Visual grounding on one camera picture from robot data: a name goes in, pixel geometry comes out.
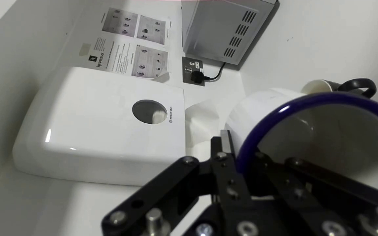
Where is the white text notice sheet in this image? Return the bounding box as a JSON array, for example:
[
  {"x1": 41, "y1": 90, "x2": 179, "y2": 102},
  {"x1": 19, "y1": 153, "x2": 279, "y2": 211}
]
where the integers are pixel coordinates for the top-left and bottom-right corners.
[{"x1": 78, "y1": 35, "x2": 140, "y2": 76}]

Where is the white mug with blue rim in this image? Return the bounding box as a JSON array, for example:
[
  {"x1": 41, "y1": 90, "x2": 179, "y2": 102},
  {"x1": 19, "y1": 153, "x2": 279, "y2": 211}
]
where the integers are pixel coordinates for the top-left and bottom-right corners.
[{"x1": 225, "y1": 87, "x2": 378, "y2": 199}]

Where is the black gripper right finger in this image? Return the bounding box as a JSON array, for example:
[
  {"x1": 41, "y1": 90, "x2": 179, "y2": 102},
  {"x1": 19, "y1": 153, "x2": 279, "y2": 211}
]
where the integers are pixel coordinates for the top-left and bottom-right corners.
[{"x1": 254, "y1": 149, "x2": 378, "y2": 236}]

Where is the silver microwave oven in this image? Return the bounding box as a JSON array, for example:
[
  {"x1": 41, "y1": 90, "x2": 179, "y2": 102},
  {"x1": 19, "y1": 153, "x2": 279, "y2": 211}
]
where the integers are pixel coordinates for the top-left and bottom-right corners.
[{"x1": 180, "y1": 0, "x2": 281, "y2": 68}]

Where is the black microwave power cable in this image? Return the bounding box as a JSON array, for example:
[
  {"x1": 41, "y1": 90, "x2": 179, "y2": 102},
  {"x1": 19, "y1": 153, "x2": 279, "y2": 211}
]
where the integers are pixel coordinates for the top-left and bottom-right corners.
[{"x1": 201, "y1": 61, "x2": 229, "y2": 82}]

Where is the white paper towel dispenser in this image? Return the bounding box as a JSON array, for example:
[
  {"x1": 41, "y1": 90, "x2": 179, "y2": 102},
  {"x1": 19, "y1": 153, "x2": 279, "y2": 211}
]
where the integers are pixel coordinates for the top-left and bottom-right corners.
[{"x1": 12, "y1": 64, "x2": 187, "y2": 187}]

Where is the dark wall socket with plug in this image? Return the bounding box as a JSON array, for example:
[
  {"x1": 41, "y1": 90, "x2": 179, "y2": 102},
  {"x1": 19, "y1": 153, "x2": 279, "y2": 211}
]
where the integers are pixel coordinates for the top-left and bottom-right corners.
[{"x1": 182, "y1": 55, "x2": 208, "y2": 87}]

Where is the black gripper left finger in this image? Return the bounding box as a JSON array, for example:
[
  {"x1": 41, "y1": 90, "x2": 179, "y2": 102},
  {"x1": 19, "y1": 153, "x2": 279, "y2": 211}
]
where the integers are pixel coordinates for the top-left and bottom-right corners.
[{"x1": 102, "y1": 128, "x2": 283, "y2": 236}]

